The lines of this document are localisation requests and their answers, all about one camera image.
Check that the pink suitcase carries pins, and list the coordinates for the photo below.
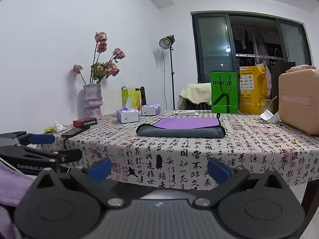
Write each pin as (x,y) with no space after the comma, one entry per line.
(299,102)

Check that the dried pink roses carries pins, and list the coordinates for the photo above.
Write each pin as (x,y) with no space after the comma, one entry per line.
(104,68)

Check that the cream towel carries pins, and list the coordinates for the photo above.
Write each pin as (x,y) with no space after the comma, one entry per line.
(195,93)

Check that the black chair back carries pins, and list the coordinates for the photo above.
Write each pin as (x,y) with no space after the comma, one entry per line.
(143,94)

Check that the dark chair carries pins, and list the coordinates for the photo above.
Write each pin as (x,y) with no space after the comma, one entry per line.
(189,105)

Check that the pink textured vase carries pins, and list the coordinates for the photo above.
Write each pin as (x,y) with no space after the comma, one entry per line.
(92,102)

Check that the yellow paper bag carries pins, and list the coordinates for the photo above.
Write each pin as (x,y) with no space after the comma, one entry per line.
(251,92)

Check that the green paper bag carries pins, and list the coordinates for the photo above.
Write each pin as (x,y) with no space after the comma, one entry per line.
(224,92)

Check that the hanging clothes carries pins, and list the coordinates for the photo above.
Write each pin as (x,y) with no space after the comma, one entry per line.
(251,41)

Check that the yellow green bag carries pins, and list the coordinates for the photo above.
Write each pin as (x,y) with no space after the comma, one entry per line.
(131,97)

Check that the black studio lamp on stand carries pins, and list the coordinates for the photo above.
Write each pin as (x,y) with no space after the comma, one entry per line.
(166,42)

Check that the crumpled white tissue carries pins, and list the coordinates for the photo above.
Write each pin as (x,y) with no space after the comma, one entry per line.
(59,126)

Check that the white flat box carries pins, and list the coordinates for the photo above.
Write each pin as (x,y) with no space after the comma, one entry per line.
(185,113)

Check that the pink cloth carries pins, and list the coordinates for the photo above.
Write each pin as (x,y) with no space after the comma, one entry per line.
(301,68)

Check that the clear glass cup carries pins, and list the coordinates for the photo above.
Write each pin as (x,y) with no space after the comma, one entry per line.
(266,105)

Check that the black paper bag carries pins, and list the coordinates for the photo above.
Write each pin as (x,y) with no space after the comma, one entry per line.
(280,79)

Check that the purple and grey towel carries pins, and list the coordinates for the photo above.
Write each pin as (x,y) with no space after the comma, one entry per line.
(184,125)

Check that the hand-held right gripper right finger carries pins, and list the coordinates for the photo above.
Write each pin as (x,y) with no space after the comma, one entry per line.
(219,170)

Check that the pink bag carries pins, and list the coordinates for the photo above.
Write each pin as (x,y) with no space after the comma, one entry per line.
(268,82)

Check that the red flat box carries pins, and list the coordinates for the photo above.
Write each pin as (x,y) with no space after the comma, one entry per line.
(84,122)

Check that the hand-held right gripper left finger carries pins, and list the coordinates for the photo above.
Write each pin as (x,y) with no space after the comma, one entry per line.
(101,170)

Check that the calligraphy printed tablecloth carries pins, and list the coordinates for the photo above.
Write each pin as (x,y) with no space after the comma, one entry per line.
(174,154)

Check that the person's left forearm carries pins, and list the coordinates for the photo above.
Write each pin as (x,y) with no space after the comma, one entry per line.
(12,191)

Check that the black framed sliding glass door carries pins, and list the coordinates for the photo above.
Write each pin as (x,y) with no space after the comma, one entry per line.
(214,47)

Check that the purple white tissue pack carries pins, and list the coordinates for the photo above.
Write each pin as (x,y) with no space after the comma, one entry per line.
(150,109)
(127,115)

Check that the yellow green wrapper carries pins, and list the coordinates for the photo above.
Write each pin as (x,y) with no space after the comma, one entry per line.
(49,129)

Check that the crumpled white paper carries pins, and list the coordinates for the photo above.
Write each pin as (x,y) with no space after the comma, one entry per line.
(270,116)

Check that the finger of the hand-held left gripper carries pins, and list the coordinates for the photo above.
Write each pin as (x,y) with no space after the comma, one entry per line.
(71,155)
(42,139)

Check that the black power bank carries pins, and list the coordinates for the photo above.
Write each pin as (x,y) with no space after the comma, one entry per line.
(74,131)

